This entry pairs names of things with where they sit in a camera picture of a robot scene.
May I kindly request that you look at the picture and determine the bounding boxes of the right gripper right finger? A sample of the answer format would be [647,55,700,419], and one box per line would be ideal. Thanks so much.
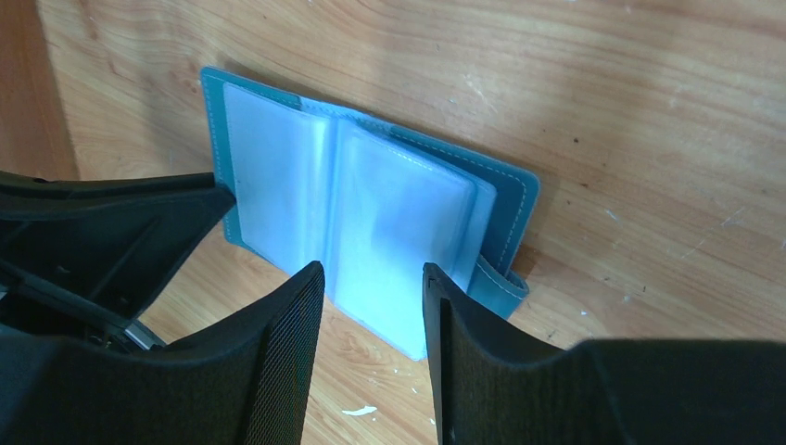
[423,263,785,444]

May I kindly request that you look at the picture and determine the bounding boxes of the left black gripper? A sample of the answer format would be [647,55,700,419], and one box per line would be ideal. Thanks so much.
[1,172,235,353]

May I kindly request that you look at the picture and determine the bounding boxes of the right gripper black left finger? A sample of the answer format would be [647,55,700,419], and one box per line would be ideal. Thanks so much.
[1,261,324,444]

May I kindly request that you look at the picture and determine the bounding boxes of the blue card holder wallet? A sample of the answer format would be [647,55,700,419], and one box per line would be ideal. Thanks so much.
[200,67,540,361]

